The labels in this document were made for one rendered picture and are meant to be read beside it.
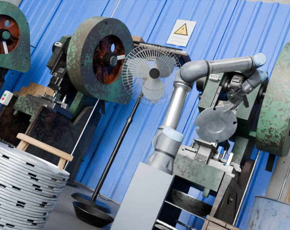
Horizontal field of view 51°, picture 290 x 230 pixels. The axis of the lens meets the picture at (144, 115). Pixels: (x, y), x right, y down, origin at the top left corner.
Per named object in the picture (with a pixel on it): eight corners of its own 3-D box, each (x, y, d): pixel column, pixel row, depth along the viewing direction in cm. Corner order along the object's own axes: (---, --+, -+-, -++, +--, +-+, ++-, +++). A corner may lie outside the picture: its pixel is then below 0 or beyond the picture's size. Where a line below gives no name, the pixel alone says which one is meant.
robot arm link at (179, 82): (153, 148, 165) (183, 59, 175) (148, 149, 179) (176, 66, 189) (173, 156, 166) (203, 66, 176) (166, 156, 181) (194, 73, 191)
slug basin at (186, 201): (204, 219, 200) (210, 204, 202) (160, 198, 217) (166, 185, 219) (214, 222, 229) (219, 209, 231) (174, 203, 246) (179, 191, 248)
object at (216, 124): (197, 145, 219) (197, 144, 219) (238, 140, 215) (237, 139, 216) (192, 109, 206) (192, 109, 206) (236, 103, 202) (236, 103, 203)
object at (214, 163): (230, 175, 206) (234, 167, 207) (172, 153, 228) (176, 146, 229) (236, 182, 231) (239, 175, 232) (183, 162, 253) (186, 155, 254)
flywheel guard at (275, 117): (283, 138, 177) (324, 21, 193) (235, 124, 191) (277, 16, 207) (282, 173, 264) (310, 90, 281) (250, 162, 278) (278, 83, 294)
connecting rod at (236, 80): (231, 111, 227) (247, 71, 233) (216, 107, 233) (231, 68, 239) (235, 121, 244) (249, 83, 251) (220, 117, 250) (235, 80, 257)
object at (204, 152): (205, 161, 201) (212, 143, 203) (186, 154, 208) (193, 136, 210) (212, 169, 222) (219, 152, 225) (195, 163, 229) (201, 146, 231)
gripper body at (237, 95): (225, 94, 202) (238, 81, 196) (234, 100, 205) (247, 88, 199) (228, 101, 196) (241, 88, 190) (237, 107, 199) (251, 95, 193)
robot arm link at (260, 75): (258, 65, 190) (268, 74, 190) (245, 77, 196) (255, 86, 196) (259, 68, 183) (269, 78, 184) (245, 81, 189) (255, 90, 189)
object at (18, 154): (84, 183, 108) (85, 181, 109) (17, 160, 86) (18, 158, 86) (39, 159, 126) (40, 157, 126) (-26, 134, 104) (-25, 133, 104)
